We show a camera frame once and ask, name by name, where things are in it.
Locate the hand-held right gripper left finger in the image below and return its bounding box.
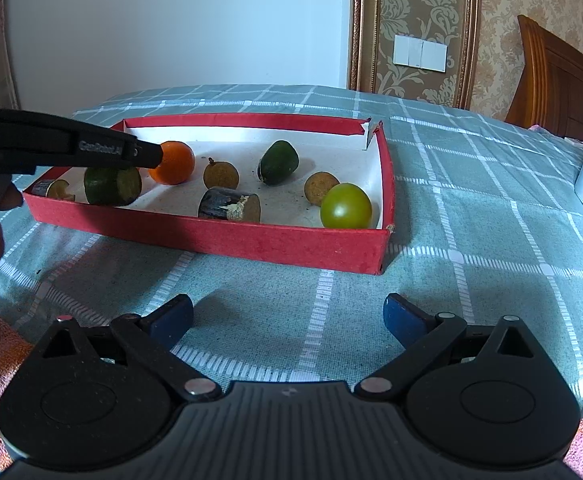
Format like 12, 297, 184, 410
42, 294, 222, 402

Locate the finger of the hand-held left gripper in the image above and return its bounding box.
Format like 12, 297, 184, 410
132, 141, 164, 170

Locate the orange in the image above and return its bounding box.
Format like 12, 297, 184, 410
149, 141, 196, 186

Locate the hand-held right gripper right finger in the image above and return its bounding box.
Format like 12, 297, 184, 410
354, 292, 539, 401

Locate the gold wall moulding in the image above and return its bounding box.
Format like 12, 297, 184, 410
347, 0, 482, 111

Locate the dark green lime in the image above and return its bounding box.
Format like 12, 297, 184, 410
258, 140, 301, 186

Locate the white light switch panel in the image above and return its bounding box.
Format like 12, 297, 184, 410
393, 34, 449, 72

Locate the red cardboard box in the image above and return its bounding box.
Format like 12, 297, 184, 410
23, 112, 397, 276

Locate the green checked blanket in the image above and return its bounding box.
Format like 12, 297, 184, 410
0, 84, 583, 480

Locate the green tomato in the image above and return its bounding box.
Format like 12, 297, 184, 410
320, 183, 373, 229

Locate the brown round fruit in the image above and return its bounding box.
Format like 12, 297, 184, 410
203, 158, 240, 191
304, 171, 341, 207

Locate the pink cloth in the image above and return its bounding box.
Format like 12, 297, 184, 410
524, 122, 583, 147

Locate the green cucumber piece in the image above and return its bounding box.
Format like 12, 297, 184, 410
84, 165, 143, 207

